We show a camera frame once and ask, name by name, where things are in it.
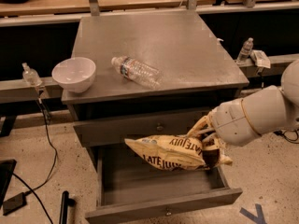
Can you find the wooden bench top left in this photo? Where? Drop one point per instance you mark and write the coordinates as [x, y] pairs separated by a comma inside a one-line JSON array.
[[42, 7]]

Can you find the small bottle on right rail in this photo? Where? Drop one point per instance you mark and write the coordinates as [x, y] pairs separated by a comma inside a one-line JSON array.
[[245, 51]]

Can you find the brown chip bag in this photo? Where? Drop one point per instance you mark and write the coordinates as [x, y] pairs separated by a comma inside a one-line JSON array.
[[172, 152]]

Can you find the closed upper drawer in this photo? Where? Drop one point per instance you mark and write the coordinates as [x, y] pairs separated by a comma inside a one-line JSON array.
[[110, 126]]

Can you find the clear plastic water bottle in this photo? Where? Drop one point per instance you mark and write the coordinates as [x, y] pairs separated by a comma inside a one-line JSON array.
[[137, 71]]

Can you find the white ceramic bowl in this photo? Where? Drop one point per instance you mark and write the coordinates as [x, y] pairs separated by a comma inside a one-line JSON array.
[[75, 74]]

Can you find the black power adapter left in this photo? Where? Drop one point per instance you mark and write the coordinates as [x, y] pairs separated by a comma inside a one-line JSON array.
[[13, 204]]

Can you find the small bottle on left rail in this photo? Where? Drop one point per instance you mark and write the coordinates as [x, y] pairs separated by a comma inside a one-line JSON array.
[[31, 76]]

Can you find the open lower drawer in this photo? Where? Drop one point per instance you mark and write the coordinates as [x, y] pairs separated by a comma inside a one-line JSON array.
[[130, 189]]

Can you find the small bottle on rail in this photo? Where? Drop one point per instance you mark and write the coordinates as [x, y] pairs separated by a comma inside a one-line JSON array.
[[31, 76], [245, 51]]

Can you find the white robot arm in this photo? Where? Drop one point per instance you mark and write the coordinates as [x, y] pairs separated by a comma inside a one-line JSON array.
[[272, 108]]

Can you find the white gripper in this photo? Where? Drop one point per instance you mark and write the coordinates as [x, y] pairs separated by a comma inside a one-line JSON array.
[[232, 122]]

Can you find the black post on floor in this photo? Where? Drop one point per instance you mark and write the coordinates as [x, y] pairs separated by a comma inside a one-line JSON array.
[[66, 202]]

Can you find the white packet on rail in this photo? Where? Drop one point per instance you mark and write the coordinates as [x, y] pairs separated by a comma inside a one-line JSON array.
[[260, 58]]

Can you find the grey wooden drawer cabinet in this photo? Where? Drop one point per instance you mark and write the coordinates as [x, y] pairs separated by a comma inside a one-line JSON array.
[[195, 69]]

